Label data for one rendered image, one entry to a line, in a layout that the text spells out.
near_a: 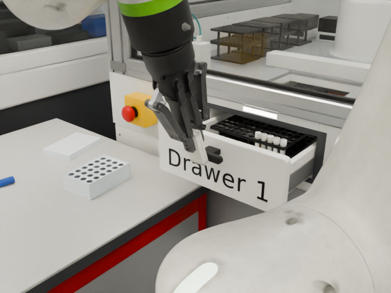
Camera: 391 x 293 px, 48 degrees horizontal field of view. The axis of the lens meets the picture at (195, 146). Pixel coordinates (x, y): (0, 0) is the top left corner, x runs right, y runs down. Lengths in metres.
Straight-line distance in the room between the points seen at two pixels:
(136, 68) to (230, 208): 0.42
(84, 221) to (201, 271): 0.58
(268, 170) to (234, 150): 0.07
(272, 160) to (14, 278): 0.46
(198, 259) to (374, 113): 0.18
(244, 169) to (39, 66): 0.88
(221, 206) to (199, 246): 0.72
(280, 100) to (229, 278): 0.59
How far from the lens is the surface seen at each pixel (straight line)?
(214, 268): 0.32
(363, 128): 0.38
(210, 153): 0.77
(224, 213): 1.07
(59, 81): 1.52
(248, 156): 0.76
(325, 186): 0.42
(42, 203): 0.97
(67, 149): 1.16
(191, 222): 1.03
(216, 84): 0.95
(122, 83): 1.17
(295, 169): 0.82
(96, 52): 1.60
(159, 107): 0.64
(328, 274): 0.35
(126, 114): 1.07
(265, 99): 0.89
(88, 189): 0.94
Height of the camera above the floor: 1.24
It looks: 24 degrees down
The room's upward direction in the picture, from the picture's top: straight up
